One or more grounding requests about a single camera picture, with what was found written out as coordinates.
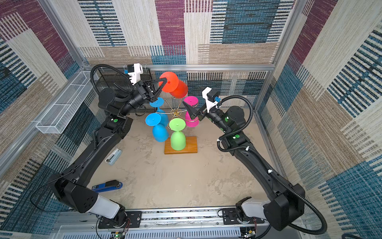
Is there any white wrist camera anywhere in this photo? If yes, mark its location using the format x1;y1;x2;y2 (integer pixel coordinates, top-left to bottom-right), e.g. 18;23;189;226
202;87;221;113
124;63;143;85

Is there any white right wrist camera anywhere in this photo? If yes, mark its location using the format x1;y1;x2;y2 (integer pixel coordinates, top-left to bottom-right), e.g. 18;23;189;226
202;87;221;113

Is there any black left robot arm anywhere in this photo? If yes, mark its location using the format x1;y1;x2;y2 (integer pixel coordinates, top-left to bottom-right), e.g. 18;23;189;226
48;78;167;228

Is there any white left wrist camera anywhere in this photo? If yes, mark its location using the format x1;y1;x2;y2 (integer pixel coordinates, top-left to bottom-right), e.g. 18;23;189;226
124;63;143;85

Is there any white mesh wall basket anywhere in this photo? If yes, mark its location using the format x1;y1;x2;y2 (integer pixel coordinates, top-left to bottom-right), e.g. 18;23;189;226
36;71;93;134

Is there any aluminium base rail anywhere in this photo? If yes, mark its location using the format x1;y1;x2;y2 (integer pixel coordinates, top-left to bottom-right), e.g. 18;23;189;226
49;206;309;239

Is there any blue black stapler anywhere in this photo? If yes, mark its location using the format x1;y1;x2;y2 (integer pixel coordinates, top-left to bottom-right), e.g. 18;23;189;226
92;180;123;193

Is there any blue wine glass rear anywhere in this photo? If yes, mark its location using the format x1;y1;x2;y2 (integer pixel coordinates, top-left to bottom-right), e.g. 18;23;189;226
149;97;169;126

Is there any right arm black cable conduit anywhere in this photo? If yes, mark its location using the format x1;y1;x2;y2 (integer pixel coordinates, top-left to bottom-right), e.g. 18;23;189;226
217;95;328;235

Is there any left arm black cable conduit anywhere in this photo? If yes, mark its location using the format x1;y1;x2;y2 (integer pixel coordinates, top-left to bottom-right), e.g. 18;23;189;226
90;64;135;99

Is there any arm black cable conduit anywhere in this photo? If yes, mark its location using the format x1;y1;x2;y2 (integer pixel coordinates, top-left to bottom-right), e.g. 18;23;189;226
217;95;328;235
90;64;135;99

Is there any light blue stapler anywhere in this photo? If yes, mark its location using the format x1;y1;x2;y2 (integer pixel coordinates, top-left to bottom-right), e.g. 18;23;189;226
105;148;122;165

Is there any red wine glass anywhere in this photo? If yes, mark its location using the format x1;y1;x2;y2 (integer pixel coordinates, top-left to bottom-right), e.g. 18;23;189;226
158;72;188;99

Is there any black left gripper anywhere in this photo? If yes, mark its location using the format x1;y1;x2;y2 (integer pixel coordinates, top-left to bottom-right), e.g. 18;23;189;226
119;80;167;120

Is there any green wine glass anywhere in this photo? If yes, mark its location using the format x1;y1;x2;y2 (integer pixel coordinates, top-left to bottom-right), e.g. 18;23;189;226
169;118;186;151

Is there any magenta wine glass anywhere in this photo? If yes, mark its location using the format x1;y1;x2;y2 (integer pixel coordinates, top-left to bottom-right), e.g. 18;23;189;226
182;95;200;128

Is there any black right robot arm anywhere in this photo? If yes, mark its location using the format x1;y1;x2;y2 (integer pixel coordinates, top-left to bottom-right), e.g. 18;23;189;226
183;103;306;231

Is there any wooden rack base board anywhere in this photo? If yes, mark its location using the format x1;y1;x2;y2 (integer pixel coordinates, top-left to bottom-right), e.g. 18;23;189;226
164;135;199;155

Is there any blue wine glass front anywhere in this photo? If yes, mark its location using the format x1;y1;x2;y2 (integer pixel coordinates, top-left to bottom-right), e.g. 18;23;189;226
145;113;169;142

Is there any blue wine glass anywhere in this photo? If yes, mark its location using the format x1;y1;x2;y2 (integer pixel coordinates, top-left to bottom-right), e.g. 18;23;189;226
145;113;169;142
149;97;169;126

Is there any black mesh wall shelf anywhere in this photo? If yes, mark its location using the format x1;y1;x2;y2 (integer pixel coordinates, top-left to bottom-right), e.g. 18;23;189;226
90;67;157;114

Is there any gold wire glass rack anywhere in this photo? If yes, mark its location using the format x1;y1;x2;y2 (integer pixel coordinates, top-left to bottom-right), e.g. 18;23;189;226
161;99;198;120

